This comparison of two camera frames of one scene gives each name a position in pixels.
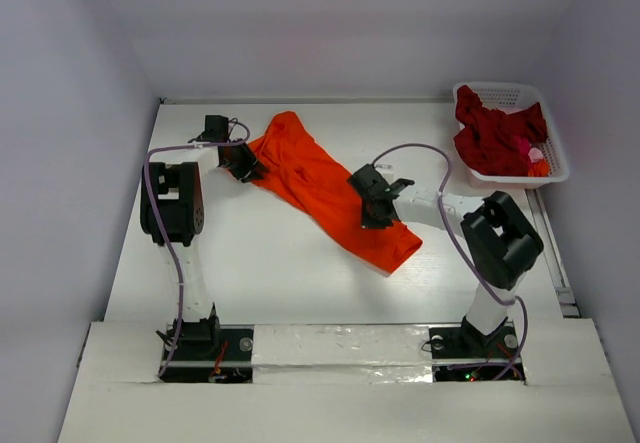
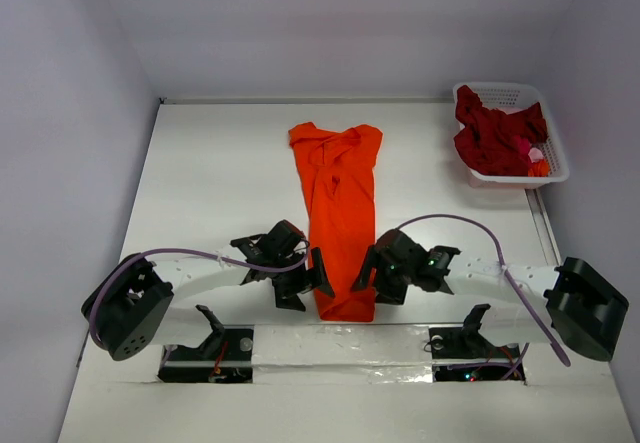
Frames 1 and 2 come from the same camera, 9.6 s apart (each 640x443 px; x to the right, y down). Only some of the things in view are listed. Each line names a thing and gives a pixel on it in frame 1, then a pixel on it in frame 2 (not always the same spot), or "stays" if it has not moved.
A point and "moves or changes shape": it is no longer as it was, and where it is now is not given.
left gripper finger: [258, 171] to [286, 290]
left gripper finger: [245, 165] to [325, 284]
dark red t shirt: [487, 142] stays
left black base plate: [208, 353] stays
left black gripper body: [226, 163] to [298, 273]
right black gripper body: [373, 202] to [380, 278]
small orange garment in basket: [539, 169] stays
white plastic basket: [505, 97] stays
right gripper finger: [368, 218] to [371, 262]
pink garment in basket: [535, 154] stays
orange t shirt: [303, 172] moves or changes shape
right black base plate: [457, 358] stays
